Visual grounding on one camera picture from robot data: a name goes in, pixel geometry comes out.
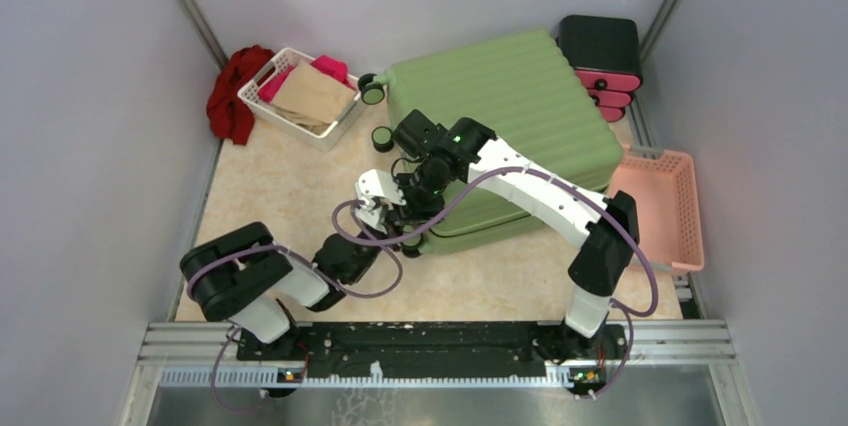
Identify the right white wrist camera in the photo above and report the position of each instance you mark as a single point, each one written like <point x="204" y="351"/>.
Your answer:
<point x="375" y="188"/>

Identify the pink folded cloth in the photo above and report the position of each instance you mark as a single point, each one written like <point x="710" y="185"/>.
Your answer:
<point x="329" y="66"/>

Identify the red cloth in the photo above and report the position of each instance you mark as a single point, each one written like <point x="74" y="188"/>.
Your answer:
<point x="229" y="117"/>

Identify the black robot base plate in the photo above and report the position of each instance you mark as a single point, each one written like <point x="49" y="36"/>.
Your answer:
<point x="434" y="350"/>

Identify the white plastic basket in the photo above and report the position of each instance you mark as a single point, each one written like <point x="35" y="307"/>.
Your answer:
<point x="263" y="110"/>

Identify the tan folded cloth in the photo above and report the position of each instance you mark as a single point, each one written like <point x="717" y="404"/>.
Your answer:
<point x="310" y="98"/>

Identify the pink plastic basket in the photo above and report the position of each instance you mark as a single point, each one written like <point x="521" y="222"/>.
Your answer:
<point x="663" y="184"/>

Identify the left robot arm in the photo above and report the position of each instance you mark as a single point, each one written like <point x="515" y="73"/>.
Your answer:
<point x="240" y="276"/>

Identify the aluminium frame rail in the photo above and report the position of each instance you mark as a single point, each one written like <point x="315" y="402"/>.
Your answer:
<point x="200" y="354"/>

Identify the black pink drawer cabinet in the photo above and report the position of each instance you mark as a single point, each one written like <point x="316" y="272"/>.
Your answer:
<point x="604" y="52"/>

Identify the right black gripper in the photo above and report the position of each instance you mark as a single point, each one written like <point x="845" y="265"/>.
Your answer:
<point x="414" y="213"/>

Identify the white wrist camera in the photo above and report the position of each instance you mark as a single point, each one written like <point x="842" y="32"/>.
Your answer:
<point x="375" y="188"/>
<point x="372" y="216"/>

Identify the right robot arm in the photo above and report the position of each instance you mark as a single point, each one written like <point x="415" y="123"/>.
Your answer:
<point x="451" y="162"/>

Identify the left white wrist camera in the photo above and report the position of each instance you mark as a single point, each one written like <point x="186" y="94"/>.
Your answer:
<point x="372" y="216"/>

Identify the green hard-shell suitcase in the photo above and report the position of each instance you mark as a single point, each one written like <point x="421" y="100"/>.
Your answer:
<point x="522" y="87"/>

